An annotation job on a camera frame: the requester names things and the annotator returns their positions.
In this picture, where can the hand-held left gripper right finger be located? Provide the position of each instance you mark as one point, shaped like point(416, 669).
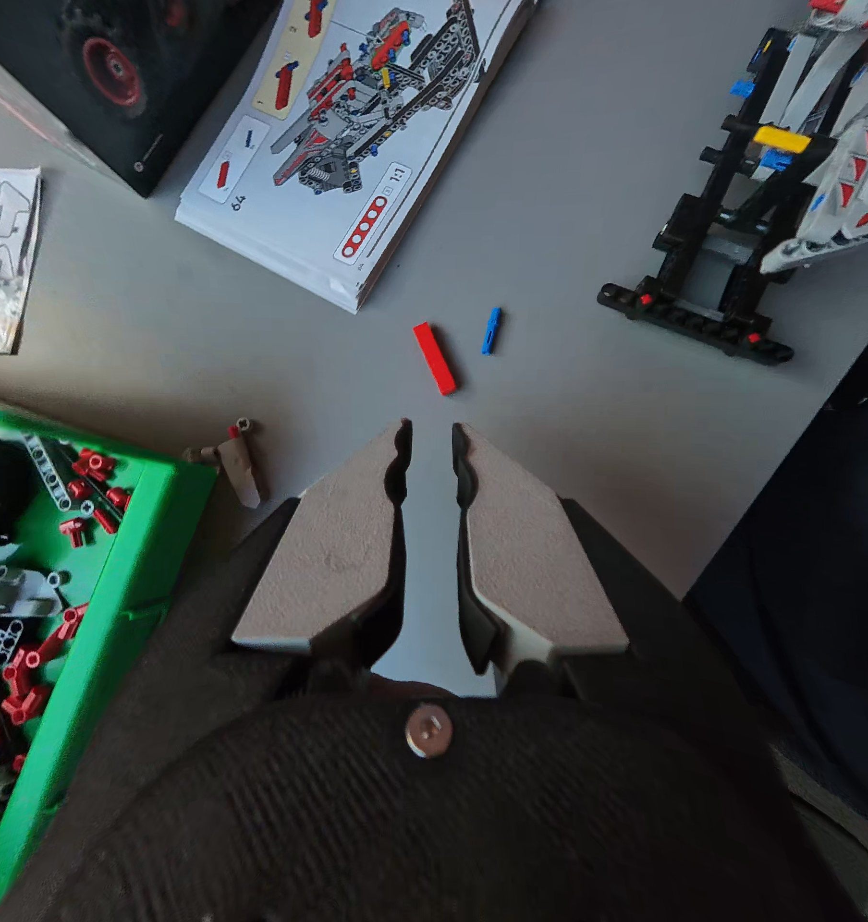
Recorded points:
point(534, 569)

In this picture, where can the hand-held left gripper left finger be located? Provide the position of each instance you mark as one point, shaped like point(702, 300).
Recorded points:
point(333, 562)

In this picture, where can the green plastic tray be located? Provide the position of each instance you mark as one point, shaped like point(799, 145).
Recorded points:
point(145, 547)

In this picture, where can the red lego beam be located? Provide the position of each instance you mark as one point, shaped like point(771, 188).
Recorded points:
point(435, 359)

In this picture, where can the small grey lego assembly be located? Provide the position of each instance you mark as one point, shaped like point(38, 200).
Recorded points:
point(243, 468)

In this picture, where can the blue lego pin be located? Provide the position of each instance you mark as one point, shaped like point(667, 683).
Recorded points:
point(491, 333)

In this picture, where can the pile of loose lego pieces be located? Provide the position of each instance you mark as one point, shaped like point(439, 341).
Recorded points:
point(91, 464)

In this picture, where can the open lego instruction booklet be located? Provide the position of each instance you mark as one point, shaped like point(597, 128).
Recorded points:
point(275, 238)

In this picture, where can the partly built lego truck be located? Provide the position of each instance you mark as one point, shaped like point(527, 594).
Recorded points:
point(729, 216)

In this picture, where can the dark lego set box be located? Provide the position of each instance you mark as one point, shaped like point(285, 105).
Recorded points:
point(153, 108)

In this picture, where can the person's dark trouser leg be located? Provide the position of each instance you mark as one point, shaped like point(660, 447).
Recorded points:
point(801, 576)

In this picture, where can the clear plastic sticker bag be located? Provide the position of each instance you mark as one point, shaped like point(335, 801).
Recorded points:
point(1, 238)

